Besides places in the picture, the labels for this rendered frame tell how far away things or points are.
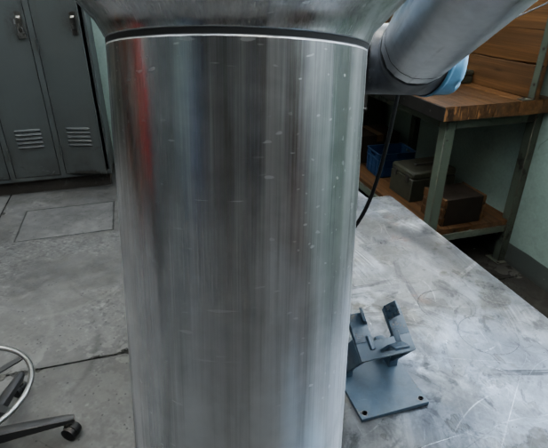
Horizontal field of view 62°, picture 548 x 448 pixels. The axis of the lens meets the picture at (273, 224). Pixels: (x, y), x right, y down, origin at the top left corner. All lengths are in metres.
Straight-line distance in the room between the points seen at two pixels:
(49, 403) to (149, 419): 1.73
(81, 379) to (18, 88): 2.06
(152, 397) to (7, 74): 3.28
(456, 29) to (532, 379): 0.56
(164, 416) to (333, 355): 0.06
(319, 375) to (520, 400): 0.60
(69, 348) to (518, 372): 1.70
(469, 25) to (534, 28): 2.03
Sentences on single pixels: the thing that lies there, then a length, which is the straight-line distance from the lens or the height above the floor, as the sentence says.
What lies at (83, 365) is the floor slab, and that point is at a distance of 1.99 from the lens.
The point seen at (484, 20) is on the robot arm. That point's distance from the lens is 0.33.
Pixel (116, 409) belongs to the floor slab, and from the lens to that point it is 1.80.
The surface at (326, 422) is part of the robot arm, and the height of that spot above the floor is 1.17.
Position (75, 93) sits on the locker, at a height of 0.68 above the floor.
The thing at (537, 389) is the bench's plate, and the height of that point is 0.80.
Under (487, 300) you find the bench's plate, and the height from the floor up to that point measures 0.80.
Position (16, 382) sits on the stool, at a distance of 1.90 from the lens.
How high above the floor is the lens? 1.30
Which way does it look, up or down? 28 degrees down
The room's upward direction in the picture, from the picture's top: straight up
